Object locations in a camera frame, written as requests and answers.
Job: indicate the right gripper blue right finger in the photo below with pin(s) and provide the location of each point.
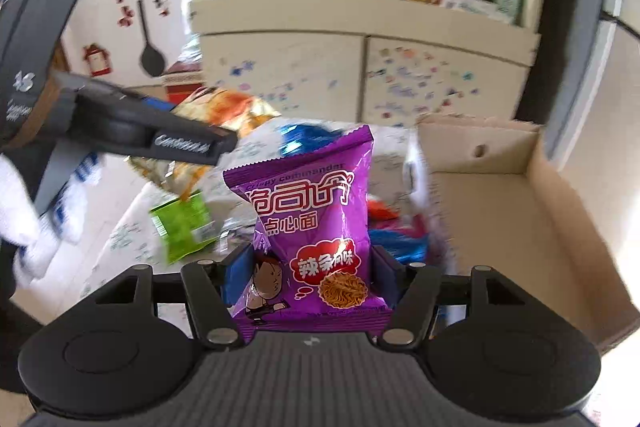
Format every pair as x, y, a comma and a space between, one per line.
387, 276

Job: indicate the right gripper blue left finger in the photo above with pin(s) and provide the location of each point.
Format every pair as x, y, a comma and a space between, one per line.
236, 271

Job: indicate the purple noodle snack bag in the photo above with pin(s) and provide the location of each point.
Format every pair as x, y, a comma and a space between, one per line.
311, 268

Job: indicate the croissant snack bag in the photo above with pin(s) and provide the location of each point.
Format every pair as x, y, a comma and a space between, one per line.
209, 124

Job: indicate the orange red snack bag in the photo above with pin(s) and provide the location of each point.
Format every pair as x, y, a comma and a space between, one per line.
379, 211

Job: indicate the blue foil snack bag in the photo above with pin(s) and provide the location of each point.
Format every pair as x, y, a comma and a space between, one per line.
305, 138

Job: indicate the white gloved left hand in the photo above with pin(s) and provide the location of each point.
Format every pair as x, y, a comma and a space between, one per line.
37, 238

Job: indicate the green snack bag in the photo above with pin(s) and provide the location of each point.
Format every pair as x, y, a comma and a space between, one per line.
185, 226

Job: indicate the floral tablecloth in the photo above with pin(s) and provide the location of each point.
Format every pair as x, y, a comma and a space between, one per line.
135, 241

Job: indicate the cardboard milk box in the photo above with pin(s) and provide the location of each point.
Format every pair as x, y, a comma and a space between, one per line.
491, 197

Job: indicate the red gift box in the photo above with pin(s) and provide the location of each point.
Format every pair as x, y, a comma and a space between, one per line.
181, 79

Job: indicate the beige wooden cabinet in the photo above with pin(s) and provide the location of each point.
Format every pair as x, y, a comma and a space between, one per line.
373, 61

